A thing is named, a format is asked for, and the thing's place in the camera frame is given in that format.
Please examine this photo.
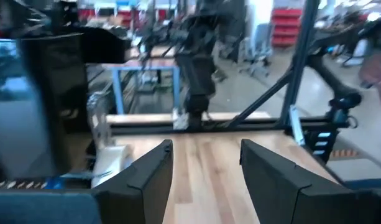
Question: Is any black slotted bracket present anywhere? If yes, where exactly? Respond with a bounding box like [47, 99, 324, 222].
[303, 126, 341, 165]

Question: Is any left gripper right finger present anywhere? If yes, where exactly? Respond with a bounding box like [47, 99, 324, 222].
[239, 138, 381, 224]

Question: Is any grey office chair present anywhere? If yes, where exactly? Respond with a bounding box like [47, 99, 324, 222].
[238, 22, 273, 77]

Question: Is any red storage bin rack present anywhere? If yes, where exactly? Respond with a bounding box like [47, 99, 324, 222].
[270, 7, 303, 48]

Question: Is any silver mounting plate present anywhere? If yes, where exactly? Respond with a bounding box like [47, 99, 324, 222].
[172, 108, 190, 131]

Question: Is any metal table frame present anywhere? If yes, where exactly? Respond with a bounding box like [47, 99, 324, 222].
[103, 58, 182, 115]

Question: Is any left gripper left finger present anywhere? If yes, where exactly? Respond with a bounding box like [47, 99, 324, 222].
[0, 139, 175, 224]

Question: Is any silver metal bracket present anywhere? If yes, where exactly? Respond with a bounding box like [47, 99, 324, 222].
[288, 105, 306, 147]

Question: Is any black jointed mount arm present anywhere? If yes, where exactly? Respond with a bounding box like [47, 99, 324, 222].
[306, 51, 364, 130]

